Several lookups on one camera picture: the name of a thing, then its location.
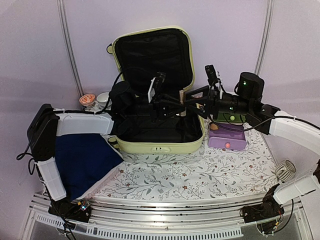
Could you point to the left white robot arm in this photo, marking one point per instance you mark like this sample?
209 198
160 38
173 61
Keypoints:
50 123

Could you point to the dark blue garment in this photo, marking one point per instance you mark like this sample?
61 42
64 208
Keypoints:
83 160

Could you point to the floral patterned tablecloth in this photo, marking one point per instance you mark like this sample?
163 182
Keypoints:
208 173

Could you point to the purple drawer with pink knob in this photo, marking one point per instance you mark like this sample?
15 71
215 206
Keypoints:
227 139

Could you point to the white ceramic bowl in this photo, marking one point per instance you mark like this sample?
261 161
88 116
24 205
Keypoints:
102 99

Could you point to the brown plush toy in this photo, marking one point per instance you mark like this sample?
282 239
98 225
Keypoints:
213 127

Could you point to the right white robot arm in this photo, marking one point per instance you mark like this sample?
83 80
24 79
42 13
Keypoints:
302 135

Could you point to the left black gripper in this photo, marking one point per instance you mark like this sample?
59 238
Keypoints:
161 109

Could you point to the green drawer with knob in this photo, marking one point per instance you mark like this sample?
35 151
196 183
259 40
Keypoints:
232 118

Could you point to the light green hard-shell suitcase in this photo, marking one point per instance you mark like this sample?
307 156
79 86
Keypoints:
139 56

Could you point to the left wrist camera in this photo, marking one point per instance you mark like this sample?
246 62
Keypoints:
155 86

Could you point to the white plastic mesh basket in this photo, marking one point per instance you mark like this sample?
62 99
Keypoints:
101 183

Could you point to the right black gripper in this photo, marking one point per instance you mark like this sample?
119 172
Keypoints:
204 100

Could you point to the left metal corner post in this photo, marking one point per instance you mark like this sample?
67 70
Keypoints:
68 45

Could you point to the pink bowl behind basket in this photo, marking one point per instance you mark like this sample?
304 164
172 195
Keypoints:
87 100

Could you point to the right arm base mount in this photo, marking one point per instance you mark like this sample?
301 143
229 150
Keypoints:
268 209

